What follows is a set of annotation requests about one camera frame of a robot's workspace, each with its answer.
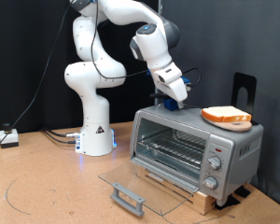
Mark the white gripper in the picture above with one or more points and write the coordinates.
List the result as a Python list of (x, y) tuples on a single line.
[(175, 90)]

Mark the slotted wooden base block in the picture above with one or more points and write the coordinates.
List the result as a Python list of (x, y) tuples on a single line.
[(202, 202)]

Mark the white bread slice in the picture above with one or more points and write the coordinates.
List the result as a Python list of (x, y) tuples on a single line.
[(224, 112)]

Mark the black metal bookend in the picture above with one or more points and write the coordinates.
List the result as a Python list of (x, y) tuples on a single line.
[(239, 81)]

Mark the black fabric backdrop curtain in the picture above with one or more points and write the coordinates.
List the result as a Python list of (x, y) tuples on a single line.
[(21, 62)]

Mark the round wooden cutting board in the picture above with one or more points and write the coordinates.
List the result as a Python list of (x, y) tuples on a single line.
[(236, 126)]

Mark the silver vertical metal pole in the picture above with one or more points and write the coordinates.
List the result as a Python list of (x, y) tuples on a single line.
[(160, 7)]

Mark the silver toaster oven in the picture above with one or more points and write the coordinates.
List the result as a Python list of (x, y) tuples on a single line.
[(239, 161)]

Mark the silver oven knob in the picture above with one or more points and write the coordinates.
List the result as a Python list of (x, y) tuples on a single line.
[(210, 182), (214, 162)]

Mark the grey fabric backdrop curtain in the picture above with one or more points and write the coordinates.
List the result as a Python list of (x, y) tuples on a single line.
[(208, 46)]

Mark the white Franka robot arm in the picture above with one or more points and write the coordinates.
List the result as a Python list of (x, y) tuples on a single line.
[(152, 43)]

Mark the grey emergency stop box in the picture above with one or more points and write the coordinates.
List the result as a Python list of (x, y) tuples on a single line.
[(8, 138)]

